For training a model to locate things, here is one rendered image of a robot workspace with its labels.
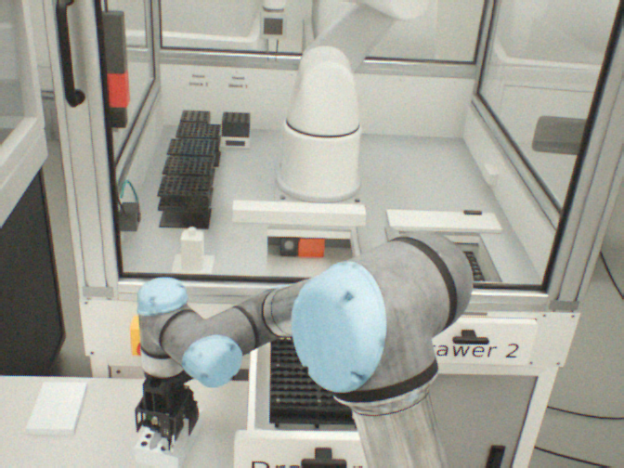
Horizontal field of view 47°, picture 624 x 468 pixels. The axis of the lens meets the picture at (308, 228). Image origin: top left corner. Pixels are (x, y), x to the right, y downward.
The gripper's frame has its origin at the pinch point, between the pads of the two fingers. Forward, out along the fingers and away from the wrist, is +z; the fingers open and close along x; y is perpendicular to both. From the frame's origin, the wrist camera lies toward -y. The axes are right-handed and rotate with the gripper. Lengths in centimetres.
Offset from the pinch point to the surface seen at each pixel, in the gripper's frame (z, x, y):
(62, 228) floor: 81, -133, -180
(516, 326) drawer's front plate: -11, 59, -39
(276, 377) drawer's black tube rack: -5.9, 14.5, -15.4
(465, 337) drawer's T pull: -10, 49, -34
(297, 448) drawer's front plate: -9.3, 23.2, 3.6
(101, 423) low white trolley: 5.3, -17.2, -5.0
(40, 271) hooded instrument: 35, -82, -85
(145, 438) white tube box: 1.6, -6.0, -0.7
